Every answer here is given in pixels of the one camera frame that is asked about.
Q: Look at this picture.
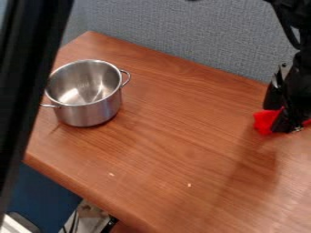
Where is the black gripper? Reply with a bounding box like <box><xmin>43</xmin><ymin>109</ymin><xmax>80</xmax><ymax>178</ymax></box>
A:
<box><xmin>263</xmin><ymin>51</ymin><xmax>311</xmax><ymax>133</ymax></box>

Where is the red rectangular block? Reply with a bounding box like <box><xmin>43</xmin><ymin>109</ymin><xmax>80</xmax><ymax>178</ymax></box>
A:
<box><xmin>253</xmin><ymin>110</ymin><xmax>311</xmax><ymax>135</ymax></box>

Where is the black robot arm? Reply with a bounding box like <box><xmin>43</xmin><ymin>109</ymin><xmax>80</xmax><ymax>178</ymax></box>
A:
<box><xmin>0</xmin><ymin>0</ymin><xmax>311</xmax><ymax>225</ymax></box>

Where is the stainless steel pot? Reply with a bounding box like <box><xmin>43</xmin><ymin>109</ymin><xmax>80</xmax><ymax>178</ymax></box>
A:
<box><xmin>42</xmin><ymin>59</ymin><xmax>131</xmax><ymax>127</ymax></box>

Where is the white object at corner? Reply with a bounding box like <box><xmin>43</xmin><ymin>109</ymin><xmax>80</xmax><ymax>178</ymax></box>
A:
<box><xmin>0</xmin><ymin>215</ymin><xmax>32</xmax><ymax>233</ymax></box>

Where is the metal table leg bracket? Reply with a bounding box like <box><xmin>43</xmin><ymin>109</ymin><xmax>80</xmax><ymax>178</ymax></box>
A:
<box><xmin>60</xmin><ymin>200</ymin><xmax>118</xmax><ymax>233</ymax></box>

